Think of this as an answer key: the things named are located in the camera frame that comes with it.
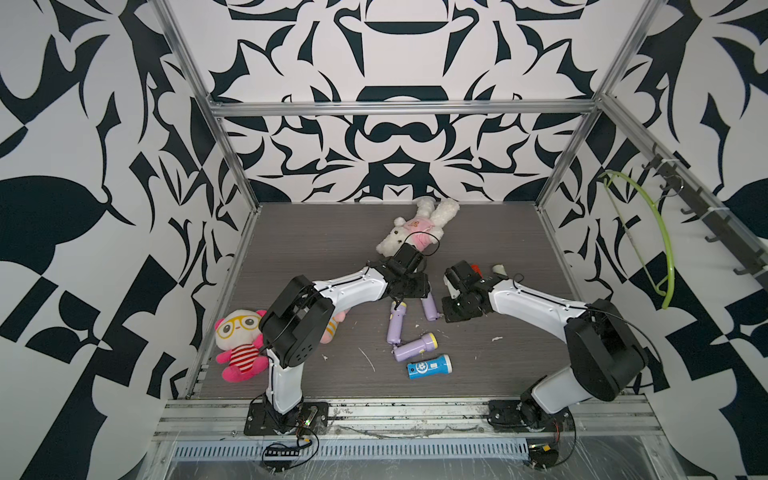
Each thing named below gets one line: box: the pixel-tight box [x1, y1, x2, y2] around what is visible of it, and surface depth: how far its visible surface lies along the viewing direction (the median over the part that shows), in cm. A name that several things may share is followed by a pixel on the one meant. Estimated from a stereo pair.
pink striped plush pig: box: [320, 308, 351, 344], surface depth 85 cm
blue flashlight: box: [407, 354, 453, 380], surface depth 81 cm
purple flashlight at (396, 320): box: [387, 300, 407, 346], surface depth 89 cm
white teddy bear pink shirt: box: [376, 198, 460, 257], surface depth 106 cm
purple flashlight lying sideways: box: [394, 332, 439, 362], surface depth 85 cm
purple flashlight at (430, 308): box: [421, 292, 440, 322], surface depth 92 cm
